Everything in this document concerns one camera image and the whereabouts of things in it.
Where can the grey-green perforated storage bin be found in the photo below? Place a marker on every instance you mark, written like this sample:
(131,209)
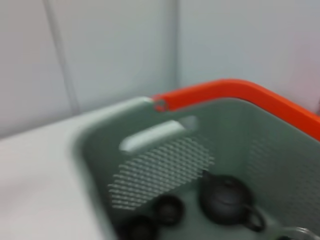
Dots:
(225,140)

